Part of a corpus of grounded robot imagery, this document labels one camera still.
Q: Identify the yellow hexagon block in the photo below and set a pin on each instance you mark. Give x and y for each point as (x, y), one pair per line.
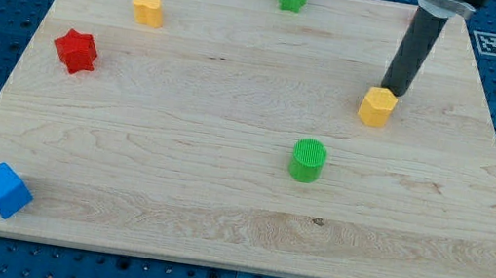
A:
(377, 106)

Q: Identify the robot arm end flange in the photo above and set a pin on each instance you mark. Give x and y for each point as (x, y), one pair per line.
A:
(449, 8)

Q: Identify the red star block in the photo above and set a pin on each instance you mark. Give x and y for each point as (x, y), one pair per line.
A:
(77, 51)

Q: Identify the wooden board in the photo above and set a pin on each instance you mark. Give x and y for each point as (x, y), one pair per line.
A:
(177, 145)

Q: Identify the green cylinder block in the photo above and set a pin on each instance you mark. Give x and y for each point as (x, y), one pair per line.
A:
(307, 160)

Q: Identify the yellow heart block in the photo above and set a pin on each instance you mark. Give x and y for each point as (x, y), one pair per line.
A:
(148, 12)

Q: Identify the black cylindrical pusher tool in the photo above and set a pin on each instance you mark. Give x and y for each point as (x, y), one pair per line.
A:
(418, 41)

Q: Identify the blue cube block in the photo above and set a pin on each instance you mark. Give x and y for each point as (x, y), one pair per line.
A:
(14, 194)

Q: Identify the white fiducial marker tag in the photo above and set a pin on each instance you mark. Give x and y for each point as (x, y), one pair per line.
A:
(486, 43)

